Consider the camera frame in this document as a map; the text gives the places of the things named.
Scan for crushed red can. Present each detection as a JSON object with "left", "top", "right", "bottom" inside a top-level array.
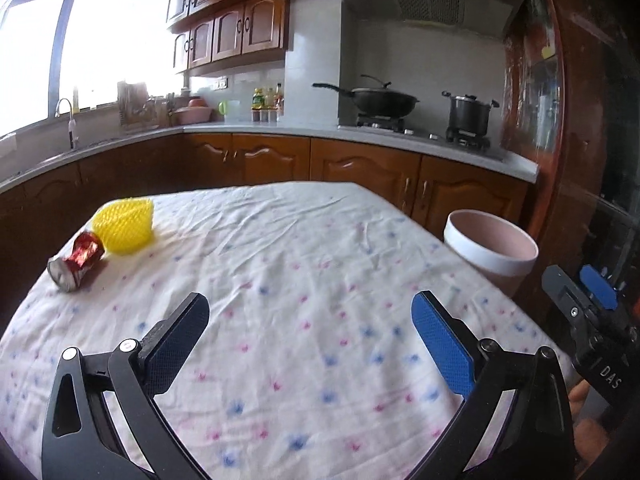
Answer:
[{"left": 47, "top": 230, "right": 107, "bottom": 292}]

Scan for wooden wall cabinets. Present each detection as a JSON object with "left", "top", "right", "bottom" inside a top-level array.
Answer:
[{"left": 162, "top": 0, "right": 506, "bottom": 78}]

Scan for chrome sink faucet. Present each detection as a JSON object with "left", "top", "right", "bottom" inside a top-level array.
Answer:
[{"left": 54, "top": 98, "right": 81, "bottom": 151}]

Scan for grey kitchen countertop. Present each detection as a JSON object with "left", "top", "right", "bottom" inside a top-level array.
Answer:
[{"left": 0, "top": 122, "right": 541, "bottom": 193}]

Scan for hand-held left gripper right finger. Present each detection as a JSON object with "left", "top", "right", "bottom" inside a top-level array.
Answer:
[{"left": 407, "top": 290, "right": 576, "bottom": 480}]

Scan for white floral tablecloth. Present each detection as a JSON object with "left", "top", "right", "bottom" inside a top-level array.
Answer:
[{"left": 0, "top": 181, "right": 576, "bottom": 480}]

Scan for black wok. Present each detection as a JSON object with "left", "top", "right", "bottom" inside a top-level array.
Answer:
[{"left": 312, "top": 75, "right": 421, "bottom": 117}]

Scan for kitchen window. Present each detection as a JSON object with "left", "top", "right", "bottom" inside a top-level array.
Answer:
[{"left": 0, "top": 0, "right": 176, "bottom": 136}]

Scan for gas stove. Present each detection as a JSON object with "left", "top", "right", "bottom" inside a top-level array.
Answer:
[{"left": 340, "top": 115, "right": 493, "bottom": 153}]

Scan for pink basin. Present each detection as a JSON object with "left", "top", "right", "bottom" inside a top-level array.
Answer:
[{"left": 172, "top": 105, "right": 213, "bottom": 126}]

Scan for yellow foam fruit net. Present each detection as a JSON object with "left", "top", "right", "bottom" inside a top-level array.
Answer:
[{"left": 92, "top": 198, "right": 155, "bottom": 255}]

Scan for person's right hand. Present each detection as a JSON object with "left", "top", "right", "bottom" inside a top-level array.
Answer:
[{"left": 567, "top": 380, "right": 613, "bottom": 466}]

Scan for glass-front wooden display cabinet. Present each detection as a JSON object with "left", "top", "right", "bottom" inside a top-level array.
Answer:
[{"left": 500, "top": 0, "right": 640, "bottom": 311}]

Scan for dish rack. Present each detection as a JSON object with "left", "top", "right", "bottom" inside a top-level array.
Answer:
[{"left": 117, "top": 80, "right": 171, "bottom": 133}]

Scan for wooden base kitchen cabinets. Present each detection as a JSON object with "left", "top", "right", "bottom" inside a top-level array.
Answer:
[{"left": 0, "top": 132, "right": 531, "bottom": 331}]

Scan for dark stockpot with lid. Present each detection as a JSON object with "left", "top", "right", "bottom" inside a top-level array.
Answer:
[{"left": 442, "top": 91, "right": 500, "bottom": 133}]

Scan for white bin with pink inside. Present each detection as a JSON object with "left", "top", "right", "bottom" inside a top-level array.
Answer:
[{"left": 443, "top": 209, "right": 540, "bottom": 301}]

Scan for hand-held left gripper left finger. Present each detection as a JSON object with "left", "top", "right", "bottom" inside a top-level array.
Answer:
[{"left": 41, "top": 291, "right": 211, "bottom": 480}]

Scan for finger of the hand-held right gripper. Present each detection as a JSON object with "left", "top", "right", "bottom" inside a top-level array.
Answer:
[
  {"left": 580, "top": 265, "right": 637, "bottom": 347},
  {"left": 541, "top": 265, "right": 609, "bottom": 357}
]

